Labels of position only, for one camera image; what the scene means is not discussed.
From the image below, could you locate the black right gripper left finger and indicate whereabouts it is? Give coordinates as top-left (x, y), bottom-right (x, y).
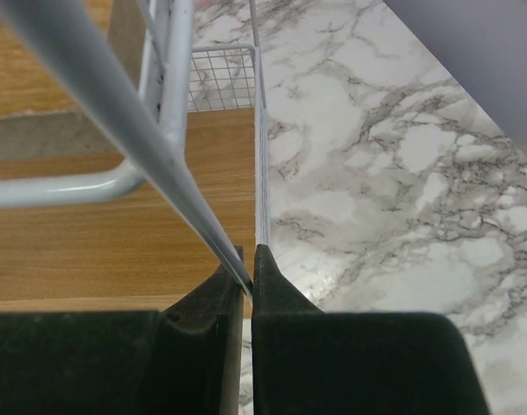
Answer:
top-left (0, 267), bottom-right (243, 414)

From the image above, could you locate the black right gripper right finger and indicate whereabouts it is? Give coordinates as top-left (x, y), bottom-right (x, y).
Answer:
top-left (252, 245), bottom-right (490, 414)

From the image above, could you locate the white wire wooden shelf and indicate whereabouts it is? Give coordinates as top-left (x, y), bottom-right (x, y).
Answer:
top-left (0, 1), bottom-right (270, 295)

